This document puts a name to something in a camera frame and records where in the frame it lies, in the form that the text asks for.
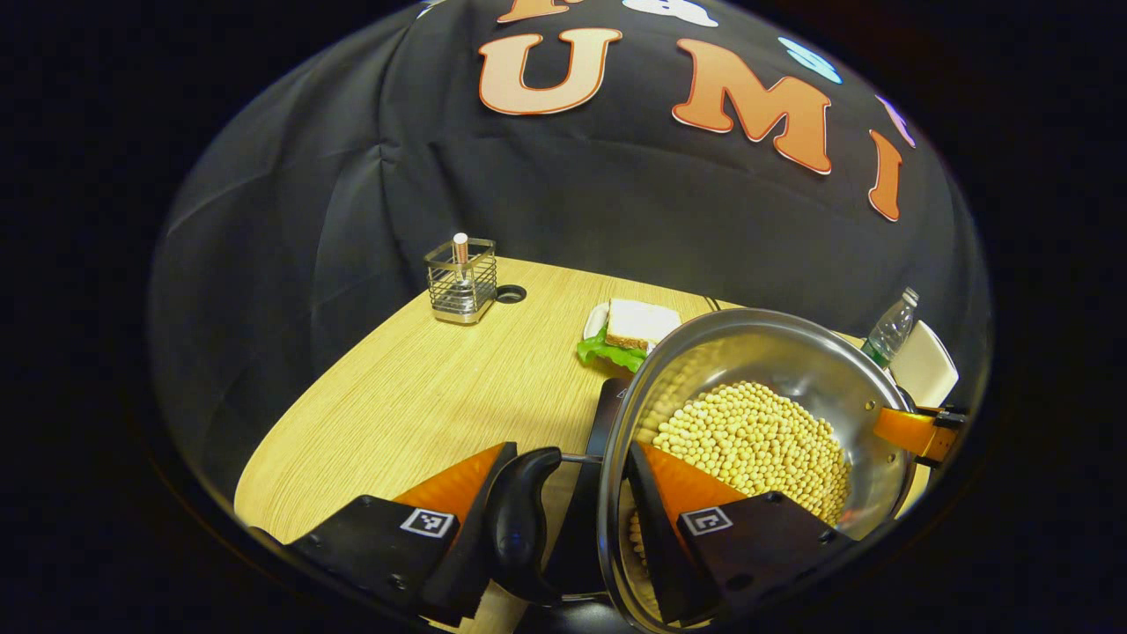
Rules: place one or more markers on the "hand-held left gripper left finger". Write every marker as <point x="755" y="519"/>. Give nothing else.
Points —
<point x="370" y="546"/>

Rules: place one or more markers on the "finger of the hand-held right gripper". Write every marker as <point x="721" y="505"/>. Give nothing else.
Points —
<point x="911" y="431"/>

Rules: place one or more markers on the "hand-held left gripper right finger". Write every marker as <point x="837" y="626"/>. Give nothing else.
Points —
<point x="748" y="546"/>

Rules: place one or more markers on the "stainless steel pot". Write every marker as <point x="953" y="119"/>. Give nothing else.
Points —
<point x="792" y="352"/>

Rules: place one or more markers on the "black induction cooktop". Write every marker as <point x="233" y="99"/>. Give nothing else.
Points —
<point x="609" y="409"/>

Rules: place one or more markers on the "white toaster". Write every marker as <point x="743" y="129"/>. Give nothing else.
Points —
<point x="924" y="365"/>

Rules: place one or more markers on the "clear plastic water bottle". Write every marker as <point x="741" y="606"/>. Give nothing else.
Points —
<point x="889" y="330"/>

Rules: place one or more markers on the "large heap of soybeans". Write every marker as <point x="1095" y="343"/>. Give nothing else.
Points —
<point x="757" y="440"/>

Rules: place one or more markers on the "sandwich with lettuce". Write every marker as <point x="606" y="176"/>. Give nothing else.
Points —
<point x="638" y="324"/>

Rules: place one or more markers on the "small white plate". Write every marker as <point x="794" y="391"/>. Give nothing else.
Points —
<point x="596" y="317"/>

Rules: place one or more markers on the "copper stick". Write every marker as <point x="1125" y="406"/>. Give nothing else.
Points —
<point x="460" y="251"/>

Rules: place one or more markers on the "black backdrop cloth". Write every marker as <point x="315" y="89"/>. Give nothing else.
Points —
<point x="616" y="202"/>

